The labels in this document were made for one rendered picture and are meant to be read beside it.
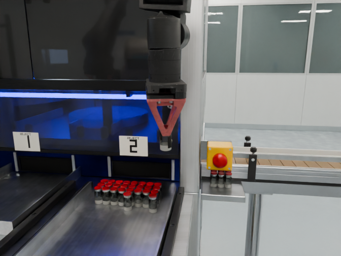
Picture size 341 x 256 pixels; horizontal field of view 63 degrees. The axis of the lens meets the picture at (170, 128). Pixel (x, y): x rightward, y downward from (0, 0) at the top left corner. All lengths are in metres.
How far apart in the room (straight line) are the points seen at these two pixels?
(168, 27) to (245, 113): 5.06
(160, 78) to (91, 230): 0.40
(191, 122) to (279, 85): 4.79
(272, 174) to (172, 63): 0.59
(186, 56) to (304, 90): 4.97
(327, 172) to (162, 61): 0.69
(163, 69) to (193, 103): 0.31
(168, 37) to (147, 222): 0.44
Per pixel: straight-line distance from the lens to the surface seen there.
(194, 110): 0.77
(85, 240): 0.68
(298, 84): 5.61
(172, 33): 0.48
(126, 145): 0.83
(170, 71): 0.48
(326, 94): 5.78
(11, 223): 0.74
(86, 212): 0.78
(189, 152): 0.80
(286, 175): 0.97
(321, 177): 1.00
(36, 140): 0.95
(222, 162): 0.77
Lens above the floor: 1.26
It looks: 13 degrees down
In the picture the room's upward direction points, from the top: straight up
